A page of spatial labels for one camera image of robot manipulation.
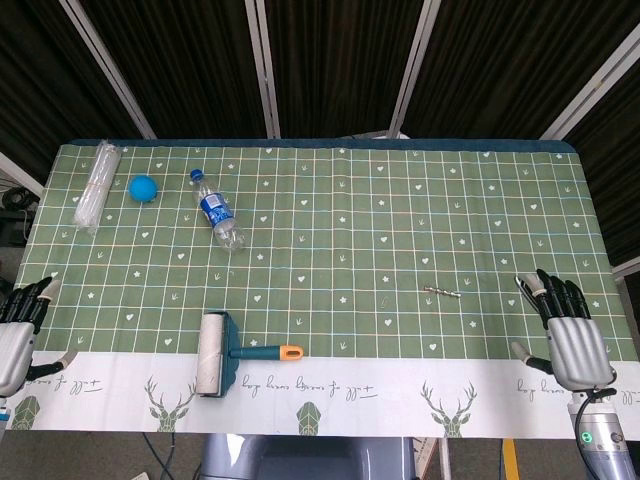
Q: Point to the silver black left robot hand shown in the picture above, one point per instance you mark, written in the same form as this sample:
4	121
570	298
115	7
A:
15	345

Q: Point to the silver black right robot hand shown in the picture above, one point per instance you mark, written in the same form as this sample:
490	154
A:
577	350

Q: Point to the silver metal ball chain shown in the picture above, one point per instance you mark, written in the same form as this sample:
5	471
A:
442	291

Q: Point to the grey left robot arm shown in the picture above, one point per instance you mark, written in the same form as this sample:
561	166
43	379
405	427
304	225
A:
3	415

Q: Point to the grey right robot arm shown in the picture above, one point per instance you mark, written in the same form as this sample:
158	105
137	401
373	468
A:
605	440

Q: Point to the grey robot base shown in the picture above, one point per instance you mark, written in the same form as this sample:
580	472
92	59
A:
300	460

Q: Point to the dark pleated curtain panel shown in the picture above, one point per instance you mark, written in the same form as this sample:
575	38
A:
615	175
510	60
35	75
340	65
190	65

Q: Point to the stack of clear plastic cups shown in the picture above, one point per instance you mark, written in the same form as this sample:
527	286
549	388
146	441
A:
97	185

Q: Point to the blue ball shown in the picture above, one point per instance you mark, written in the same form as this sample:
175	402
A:
143	189

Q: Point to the clear plastic bottle blue label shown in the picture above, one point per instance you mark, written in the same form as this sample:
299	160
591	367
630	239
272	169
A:
217	210

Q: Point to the green grid patterned tablecloth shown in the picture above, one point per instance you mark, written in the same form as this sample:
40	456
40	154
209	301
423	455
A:
325	225

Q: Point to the white partition frame post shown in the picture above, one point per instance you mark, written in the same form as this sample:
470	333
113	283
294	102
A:
627	270
413	70
264	70
109	70
595	92
20	175

